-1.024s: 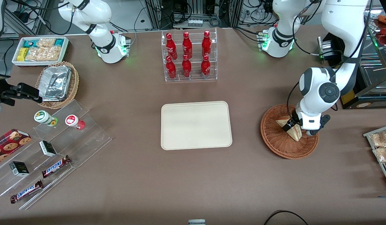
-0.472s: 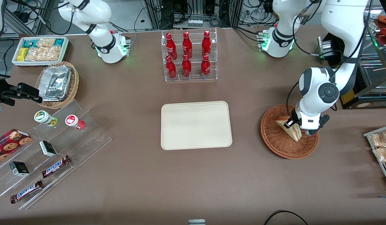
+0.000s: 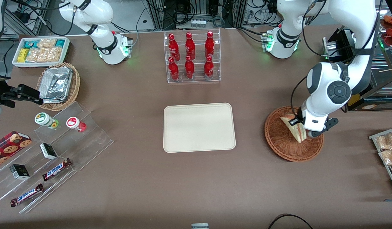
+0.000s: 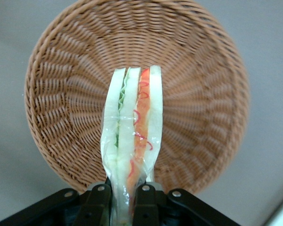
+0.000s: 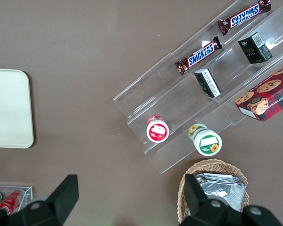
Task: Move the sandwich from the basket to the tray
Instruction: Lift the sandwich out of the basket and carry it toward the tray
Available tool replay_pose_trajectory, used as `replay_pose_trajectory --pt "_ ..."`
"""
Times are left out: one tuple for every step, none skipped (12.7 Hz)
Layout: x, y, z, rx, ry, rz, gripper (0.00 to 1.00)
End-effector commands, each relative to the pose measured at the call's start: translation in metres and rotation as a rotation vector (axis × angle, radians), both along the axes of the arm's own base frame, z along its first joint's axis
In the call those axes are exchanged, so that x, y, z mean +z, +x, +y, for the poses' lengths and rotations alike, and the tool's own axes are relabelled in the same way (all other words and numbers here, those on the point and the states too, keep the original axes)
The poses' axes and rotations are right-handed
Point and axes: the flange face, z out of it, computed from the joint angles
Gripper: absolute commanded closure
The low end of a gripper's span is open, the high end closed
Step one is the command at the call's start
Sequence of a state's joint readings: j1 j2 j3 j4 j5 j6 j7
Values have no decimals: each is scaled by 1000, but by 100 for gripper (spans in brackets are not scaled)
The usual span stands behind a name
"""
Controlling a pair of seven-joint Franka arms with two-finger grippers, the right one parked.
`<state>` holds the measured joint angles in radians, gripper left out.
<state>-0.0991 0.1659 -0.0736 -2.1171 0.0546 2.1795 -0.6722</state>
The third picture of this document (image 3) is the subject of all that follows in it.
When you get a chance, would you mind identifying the red lid snack cup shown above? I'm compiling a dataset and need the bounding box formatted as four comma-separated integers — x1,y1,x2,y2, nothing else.
66,117,87,132

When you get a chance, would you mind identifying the silver foil container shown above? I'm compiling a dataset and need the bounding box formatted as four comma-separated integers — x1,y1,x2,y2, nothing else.
39,67,73,104

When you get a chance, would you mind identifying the clear acrylic stepped stand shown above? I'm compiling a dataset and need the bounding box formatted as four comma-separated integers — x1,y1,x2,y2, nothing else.
0,101,114,214

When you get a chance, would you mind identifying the large clear cracker bag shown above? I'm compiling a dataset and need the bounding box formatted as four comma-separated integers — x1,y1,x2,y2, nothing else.
25,47,63,63

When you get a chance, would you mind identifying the black food warmer cabinet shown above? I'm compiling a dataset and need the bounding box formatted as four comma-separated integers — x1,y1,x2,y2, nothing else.
322,5,392,112

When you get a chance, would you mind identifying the black floor cable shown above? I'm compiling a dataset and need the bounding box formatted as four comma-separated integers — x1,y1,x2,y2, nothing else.
267,214,314,229

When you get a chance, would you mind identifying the tan wicker basket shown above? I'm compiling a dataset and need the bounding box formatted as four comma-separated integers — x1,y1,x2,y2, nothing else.
36,62,81,111

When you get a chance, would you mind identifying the yellow snack packet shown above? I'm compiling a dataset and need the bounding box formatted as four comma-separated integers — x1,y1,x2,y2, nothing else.
17,48,30,63

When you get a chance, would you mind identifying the clear acrylic bottle rack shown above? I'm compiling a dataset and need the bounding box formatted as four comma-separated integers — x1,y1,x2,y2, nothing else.
164,29,221,84

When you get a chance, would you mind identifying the red cookie box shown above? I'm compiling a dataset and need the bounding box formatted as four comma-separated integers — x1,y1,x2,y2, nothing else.
0,131,32,169

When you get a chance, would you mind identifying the red cola bottle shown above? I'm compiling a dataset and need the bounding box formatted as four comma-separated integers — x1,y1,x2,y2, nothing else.
185,55,195,79
168,57,179,81
205,31,215,59
185,32,196,60
204,56,214,80
168,33,180,61

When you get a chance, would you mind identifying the clear bag of pastries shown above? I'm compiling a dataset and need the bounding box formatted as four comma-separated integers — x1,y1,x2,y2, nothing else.
375,132,392,150
378,149,392,166

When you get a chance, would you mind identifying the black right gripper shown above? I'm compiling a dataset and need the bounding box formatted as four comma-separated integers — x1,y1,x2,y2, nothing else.
2,84,43,106

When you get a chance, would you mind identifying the black wrist cable with plug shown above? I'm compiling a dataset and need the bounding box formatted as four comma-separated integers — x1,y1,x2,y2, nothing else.
289,75,311,127

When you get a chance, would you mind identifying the metal equipment frame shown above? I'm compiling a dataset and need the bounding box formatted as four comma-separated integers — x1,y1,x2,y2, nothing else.
147,0,247,31

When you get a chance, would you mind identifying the triangle sandwich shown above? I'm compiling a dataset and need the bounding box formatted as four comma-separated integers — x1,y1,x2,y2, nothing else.
280,114,308,143

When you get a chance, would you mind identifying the small clear cracker bag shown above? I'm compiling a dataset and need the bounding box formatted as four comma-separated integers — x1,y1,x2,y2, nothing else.
37,39,57,49

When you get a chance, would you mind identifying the Snickers chocolate bar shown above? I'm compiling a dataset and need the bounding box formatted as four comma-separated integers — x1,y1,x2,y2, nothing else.
42,158,72,182
10,183,44,208

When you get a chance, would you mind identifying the beige plastic tray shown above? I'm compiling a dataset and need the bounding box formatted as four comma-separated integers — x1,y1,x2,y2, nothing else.
163,102,237,154

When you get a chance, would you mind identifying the white rectangular snack bin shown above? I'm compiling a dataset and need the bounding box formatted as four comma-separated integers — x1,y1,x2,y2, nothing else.
12,37,71,69

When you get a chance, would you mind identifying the green lid snack cup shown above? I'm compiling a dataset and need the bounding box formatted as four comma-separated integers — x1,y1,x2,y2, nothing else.
34,112,59,129

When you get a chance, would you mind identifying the metal wire rack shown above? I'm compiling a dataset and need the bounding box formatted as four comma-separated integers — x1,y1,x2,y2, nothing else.
369,127,392,194

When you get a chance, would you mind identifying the small black box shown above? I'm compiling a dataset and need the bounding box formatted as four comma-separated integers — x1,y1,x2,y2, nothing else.
40,143,58,160
9,164,30,180

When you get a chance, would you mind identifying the brown round wicker basket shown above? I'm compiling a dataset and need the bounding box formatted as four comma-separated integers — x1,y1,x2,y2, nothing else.
264,106,324,163

